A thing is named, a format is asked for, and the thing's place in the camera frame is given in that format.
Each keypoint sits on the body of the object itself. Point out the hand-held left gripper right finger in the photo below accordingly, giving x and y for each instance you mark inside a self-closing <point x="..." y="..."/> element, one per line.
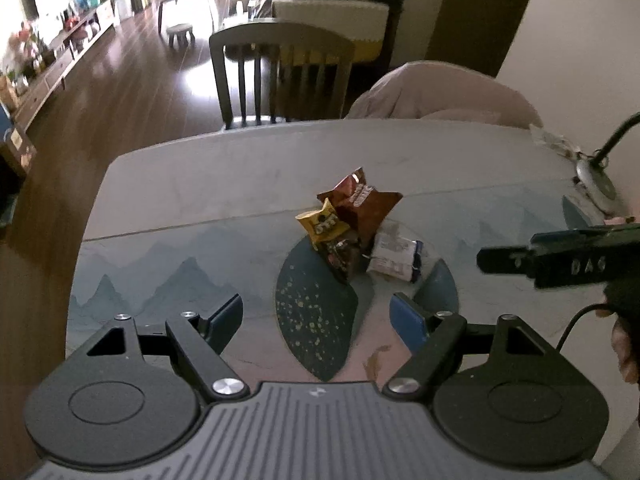
<point x="407" y="320"/>

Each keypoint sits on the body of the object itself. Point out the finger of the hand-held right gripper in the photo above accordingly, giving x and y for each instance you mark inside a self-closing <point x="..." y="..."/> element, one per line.
<point x="502" y="260"/>

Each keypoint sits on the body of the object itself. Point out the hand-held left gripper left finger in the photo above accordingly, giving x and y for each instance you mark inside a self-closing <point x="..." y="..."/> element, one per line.
<point x="225" y="320"/>

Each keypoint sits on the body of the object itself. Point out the person's right hand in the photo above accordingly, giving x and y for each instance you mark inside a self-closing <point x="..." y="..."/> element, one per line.
<point x="627" y="350"/>

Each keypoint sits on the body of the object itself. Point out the white labelled snack packet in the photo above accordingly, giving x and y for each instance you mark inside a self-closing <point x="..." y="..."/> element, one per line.
<point x="390" y="255"/>

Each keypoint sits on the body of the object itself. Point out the mountain print table mat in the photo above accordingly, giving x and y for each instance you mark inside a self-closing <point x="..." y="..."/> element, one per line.
<point x="175" y="270"/>

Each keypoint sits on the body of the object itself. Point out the desk lamp base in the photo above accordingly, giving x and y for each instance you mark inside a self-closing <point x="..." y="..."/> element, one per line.
<point x="595" y="182"/>

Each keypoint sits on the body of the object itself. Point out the dark brown chocolate packet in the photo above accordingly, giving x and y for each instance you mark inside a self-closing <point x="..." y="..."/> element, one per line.
<point x="342" y="260"/>

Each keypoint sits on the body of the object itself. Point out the white crumpled packet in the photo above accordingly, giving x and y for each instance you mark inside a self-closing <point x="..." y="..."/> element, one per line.
<point x="550" y="140"/>

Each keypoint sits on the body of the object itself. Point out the red-brown cookie bag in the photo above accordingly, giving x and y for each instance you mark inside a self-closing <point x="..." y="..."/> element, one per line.
<point x="360" y="200"/>

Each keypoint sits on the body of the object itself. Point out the yellow snack packet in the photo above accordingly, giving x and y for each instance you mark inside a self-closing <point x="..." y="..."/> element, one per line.
<point x="320" y="225"/>

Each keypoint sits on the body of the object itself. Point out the dark wooden door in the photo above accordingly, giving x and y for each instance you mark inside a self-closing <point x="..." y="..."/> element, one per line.
<point x="480" y="10"/>

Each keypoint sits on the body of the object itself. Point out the dark wooden chair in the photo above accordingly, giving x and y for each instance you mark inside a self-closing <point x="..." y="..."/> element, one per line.
<point x="280" y="35"/>

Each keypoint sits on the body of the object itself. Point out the small wooden stool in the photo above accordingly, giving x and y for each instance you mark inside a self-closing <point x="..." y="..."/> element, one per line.
<point x="181" y="32"/>

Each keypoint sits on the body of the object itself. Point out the white and yellow sofa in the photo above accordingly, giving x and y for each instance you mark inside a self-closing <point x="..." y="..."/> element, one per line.
<point x="330" y="15"/>

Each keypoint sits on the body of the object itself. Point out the long wooden media cabinet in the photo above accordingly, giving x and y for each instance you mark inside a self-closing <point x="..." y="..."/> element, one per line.
<point x="55" y="70"/>

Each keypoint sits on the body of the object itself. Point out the pink flower bouquet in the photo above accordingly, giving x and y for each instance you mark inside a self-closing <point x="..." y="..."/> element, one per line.
<point x="27" y="42"/>

